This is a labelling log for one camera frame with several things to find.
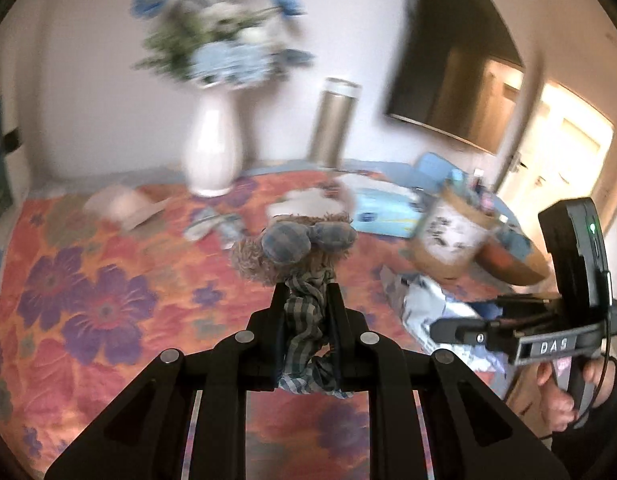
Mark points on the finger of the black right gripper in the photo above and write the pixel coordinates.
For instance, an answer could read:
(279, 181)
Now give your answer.
(474, 332)
(543, 301)

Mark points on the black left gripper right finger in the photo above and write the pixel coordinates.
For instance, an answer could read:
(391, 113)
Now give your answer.
(431, 416)

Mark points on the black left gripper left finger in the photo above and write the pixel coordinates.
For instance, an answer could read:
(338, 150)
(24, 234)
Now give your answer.
(184, 415)

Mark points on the plaid blue stuffed toy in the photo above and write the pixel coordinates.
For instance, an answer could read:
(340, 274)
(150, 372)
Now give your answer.
(301, 252)

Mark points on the person's right hand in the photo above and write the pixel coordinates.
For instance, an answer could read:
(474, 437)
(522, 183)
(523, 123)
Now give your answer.
(557, 407)

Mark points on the blue patterned cloth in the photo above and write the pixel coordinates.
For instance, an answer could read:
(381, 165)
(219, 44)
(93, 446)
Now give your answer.
(419, 301)

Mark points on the brown paper bucket container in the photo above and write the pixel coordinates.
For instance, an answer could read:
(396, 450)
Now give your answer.
(447, 240)

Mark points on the light blue tissue pack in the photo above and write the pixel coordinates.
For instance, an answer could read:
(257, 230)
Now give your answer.
(385, 213)

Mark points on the floral orange tablecloth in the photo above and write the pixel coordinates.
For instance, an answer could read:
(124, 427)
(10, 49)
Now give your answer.
(85, 306)

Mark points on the purple wipes packet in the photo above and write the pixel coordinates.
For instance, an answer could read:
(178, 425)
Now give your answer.
(229, 227)

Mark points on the pink white cap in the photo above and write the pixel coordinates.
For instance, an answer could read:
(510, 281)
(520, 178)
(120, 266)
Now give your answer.
(124, 206)

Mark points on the white plush toy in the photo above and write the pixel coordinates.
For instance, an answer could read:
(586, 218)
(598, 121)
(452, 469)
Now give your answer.
(312, 202)

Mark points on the steel thermos bottle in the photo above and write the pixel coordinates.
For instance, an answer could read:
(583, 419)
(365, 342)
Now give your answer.
(334, 116)

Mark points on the white ribbed vase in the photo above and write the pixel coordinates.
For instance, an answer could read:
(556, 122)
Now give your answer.
(212, 159)

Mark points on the blue and white flowers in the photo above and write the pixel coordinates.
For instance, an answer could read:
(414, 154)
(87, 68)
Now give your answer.
(219, 42)

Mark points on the wall mounted television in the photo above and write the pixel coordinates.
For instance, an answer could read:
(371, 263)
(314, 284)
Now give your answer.
(459, 72)

